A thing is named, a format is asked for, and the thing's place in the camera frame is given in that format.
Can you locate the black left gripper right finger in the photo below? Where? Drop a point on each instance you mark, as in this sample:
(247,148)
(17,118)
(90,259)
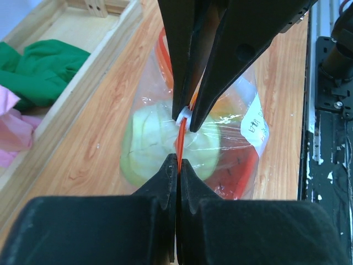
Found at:
(213,230)

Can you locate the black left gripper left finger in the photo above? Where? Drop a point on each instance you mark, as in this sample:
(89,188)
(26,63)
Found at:
(116,229)

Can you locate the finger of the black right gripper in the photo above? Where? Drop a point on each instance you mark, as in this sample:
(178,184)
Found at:
(184,24)
(245,32)

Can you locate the clear zip top bag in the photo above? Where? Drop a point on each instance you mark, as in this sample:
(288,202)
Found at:
(237,112)

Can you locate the green cabbage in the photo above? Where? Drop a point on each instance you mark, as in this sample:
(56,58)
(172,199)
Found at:
(149,138)

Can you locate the wooden clothes rack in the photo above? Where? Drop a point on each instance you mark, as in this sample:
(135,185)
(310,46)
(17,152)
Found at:
(102,28)

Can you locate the pink shirt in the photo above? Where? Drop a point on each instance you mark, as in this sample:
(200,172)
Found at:
(16,129)

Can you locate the green cloth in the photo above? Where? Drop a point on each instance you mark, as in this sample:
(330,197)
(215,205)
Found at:
(40,74)

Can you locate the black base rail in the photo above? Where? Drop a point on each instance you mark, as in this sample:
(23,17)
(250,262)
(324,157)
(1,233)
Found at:
(325,171)

